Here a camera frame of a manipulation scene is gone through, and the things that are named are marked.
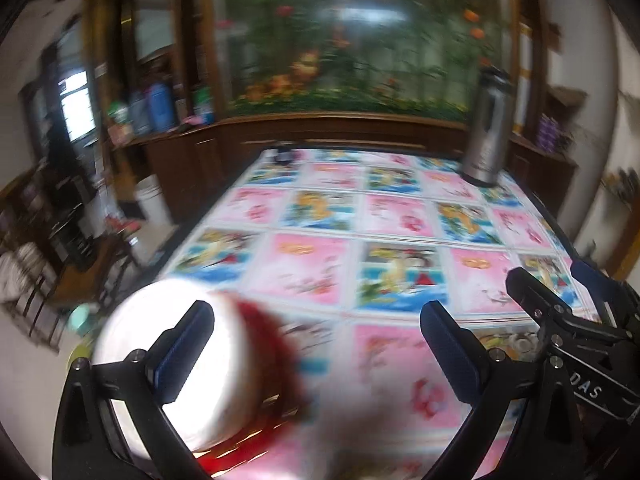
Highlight white bowl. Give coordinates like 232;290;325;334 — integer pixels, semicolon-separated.
92;278;260;452

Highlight teal cup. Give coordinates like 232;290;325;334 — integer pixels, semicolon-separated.
66;304;98;336

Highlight dark wooden chair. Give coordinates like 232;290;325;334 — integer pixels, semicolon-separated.
1;168;142;353

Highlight white plastic bucket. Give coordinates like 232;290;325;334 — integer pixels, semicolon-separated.
134;174;172;226

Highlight colourful patterned tablecloth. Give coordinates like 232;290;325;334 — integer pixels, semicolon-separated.
163;148;597;479

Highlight purple bottles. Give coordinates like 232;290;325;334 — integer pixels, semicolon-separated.
536;114;560;153

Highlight wooden cabinet counter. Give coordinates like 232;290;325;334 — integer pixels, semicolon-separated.
109;112;580;221

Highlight stainless steel thermos jug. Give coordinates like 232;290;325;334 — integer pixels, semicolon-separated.
460;66;514;188

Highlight small black jar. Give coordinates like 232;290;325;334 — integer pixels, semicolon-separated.
273;142;296;166

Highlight blue water jug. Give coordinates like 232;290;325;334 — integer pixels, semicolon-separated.
146;82;176;132

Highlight flower mural glass panel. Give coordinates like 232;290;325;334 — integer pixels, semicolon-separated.
214;0;503;122

